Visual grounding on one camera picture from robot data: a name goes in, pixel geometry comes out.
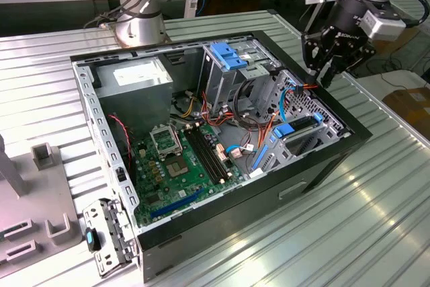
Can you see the brown cardboard box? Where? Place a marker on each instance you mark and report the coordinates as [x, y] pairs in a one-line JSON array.
[[411, 109]]

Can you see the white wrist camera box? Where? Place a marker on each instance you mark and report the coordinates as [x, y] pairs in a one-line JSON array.
[[383, 26]]

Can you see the grey power supply unit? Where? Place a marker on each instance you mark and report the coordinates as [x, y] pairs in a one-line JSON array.
[[134, 99]]

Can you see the metal optical drive cage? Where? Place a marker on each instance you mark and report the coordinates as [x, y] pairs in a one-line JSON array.
[[218, 85]]

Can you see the metal card retention bracket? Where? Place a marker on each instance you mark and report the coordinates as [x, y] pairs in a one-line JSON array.
[[100, 260]]

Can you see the green motherboard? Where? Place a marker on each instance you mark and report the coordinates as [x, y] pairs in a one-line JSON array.
[[148, 179]]

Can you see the blue expansion slot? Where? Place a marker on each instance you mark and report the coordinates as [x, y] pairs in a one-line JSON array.
[[174, 204]]

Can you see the hard disk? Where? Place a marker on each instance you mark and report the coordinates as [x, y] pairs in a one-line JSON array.
[[284, 130]]

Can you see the grey parts rack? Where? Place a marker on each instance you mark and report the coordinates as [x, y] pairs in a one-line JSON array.
[[33, 193]]

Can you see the blue black latch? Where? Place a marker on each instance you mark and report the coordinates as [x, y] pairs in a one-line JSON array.
[[90, 238]]

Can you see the blue plastic drive latch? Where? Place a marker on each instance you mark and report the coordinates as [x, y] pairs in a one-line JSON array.
[[231, 62]]

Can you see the black open PC case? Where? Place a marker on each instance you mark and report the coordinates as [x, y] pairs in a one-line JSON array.
[[235, 213]]

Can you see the metal disk bay cage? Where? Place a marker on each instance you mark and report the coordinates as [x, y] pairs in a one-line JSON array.
[[277, 159]]

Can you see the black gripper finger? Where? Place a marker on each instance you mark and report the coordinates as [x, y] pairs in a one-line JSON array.
[[357, 58], [310, 50]]

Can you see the white side table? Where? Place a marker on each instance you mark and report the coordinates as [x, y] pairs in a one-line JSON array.
[[413, 78]]

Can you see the black RAM slot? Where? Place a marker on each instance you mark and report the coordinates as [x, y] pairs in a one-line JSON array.
[[201, 157], [212, 153]]

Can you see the CPU socket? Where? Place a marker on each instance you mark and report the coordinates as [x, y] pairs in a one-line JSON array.
[[176, 166]]

